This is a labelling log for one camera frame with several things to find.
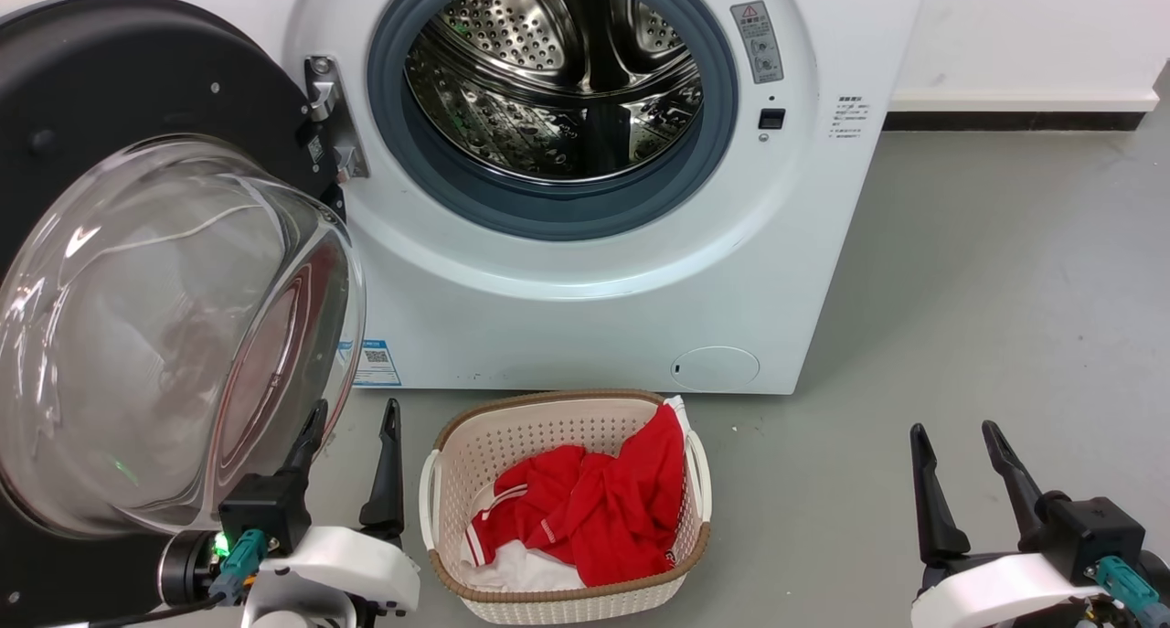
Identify white front-load washing machine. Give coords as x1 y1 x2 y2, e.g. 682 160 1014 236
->
282 0 931 397

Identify metal door hinge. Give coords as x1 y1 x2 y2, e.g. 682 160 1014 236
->
303 56 371 183

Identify black round glass washer door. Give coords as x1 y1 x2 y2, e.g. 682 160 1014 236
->
0 0 368 628

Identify stainless steel washer drum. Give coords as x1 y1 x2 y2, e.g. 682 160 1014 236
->
405 0 705 184

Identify blue energy label sticker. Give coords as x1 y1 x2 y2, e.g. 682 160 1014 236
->
336 339 402 389

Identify round white filter cover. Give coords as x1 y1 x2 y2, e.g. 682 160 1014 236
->
670 346 761 394

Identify teal left camera connector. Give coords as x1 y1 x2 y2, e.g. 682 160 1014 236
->
208 529 268 606

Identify grey warning sticker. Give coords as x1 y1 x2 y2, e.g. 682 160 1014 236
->
729 0 785 86

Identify teal camera connector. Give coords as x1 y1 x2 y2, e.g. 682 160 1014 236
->
208 529 268 606
1095 555 1164 627

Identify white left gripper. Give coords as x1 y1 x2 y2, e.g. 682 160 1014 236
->
239 398 422 628

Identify red garment with white stripes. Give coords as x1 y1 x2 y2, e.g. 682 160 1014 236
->
465 403 687 589

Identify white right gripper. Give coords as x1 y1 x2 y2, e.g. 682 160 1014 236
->
909 420 1108 628

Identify beige plastic laundry basket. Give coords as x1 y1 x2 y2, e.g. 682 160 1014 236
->
419 389 713 626

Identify teal right camera connector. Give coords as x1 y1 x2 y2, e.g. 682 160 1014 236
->
1095 555 1164 627

